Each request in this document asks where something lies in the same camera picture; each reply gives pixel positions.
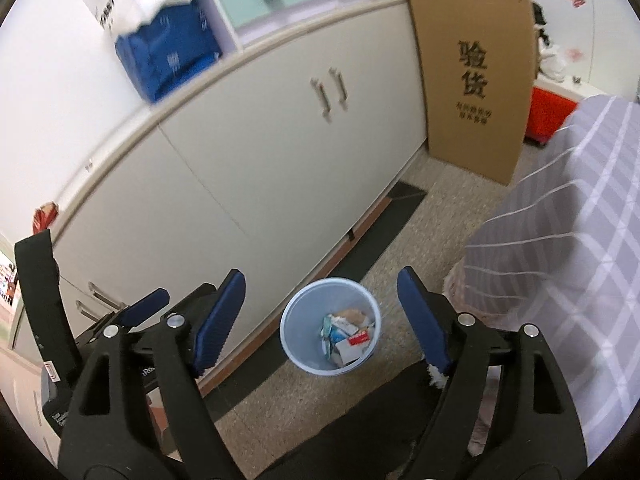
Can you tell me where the pink bed skirt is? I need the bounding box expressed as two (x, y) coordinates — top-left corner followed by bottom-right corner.
(442, 260), (506, 328)

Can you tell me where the pale blue trash bin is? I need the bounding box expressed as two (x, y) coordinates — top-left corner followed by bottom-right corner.
(279, 277), (382, 376)

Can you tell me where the blue white carton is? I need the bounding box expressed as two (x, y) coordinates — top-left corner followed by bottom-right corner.
(320, 314), (357, 350)

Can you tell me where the large brown cardboard box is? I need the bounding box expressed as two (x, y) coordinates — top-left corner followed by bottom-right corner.
(405, 0), (537, 187)

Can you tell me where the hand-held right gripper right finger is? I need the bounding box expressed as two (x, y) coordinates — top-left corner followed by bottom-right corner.
(396, 266), (589, 480)

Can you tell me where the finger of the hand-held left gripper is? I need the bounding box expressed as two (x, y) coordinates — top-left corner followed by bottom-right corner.
(75, 287), (172, 347)

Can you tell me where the brown cardboard piece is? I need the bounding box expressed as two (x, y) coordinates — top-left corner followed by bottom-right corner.
(336, 308), (375, 328)

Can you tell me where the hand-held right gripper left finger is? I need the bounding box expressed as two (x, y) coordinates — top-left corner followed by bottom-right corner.
(57, 268), (247, 480)

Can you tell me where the black bag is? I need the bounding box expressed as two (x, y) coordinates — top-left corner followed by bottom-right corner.
(531, 2), (552, 47)

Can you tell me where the white box red label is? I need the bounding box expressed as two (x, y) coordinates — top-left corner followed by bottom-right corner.
(332, 327), (375, 367)

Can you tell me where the metal cabinet handle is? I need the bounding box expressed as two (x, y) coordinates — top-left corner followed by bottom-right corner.
(88, 281), (128, 311)
(309, 77), (332, 122)
(75, 300), (112, 326)
(327, 67), (349, 109)

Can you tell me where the red ornament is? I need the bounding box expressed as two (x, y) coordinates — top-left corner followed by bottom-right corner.
(32, 201), (59, 235)

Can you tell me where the red storage box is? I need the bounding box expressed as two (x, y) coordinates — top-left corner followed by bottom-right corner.
(524, 85), (579, 147)

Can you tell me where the white low cabinet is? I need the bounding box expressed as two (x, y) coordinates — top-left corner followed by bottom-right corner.
(9, 0), (429, 401)

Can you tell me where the blue bag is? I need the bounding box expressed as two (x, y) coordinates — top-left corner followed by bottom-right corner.
(113, 0), (224, 104)

